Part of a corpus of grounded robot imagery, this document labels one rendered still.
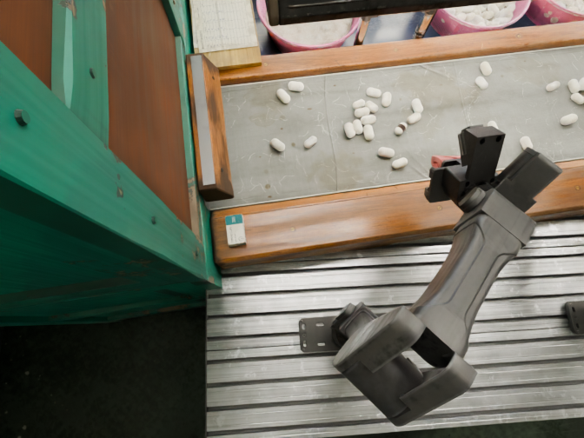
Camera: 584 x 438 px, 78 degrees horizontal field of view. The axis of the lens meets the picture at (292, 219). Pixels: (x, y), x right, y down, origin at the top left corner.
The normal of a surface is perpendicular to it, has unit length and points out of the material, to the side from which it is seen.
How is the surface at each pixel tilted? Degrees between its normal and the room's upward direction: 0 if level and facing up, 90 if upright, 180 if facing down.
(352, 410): 0
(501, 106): 0
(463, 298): 18
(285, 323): 0
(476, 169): 50
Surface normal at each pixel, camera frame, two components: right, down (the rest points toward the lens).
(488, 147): 0.14, 0.56
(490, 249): 0.24, -0.47
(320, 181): 0.04, -0.26
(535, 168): -0.37, 0.20
